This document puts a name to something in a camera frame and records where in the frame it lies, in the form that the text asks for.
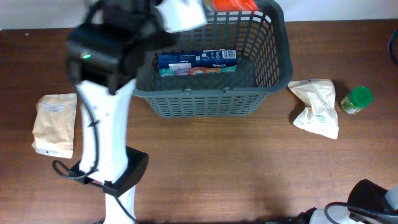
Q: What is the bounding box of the orange snack packet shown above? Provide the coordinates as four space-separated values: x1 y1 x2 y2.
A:
210 0 259 12

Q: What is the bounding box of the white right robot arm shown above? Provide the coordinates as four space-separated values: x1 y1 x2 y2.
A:
289 179 397 224

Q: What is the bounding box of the green lidded jar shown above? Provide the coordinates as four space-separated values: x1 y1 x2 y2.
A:
340 86 374 114

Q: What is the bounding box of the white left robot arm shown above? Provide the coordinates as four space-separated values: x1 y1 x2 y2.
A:
66 1 174 223

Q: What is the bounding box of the blue tea box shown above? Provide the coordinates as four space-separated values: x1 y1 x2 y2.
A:
157 49 238 77

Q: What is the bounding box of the beige paper pouch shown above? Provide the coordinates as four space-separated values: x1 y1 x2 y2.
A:
32 93 77 159
288 79 340 139

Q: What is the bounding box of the grey plastic basket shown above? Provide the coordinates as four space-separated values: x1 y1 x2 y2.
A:
133 0 293 118

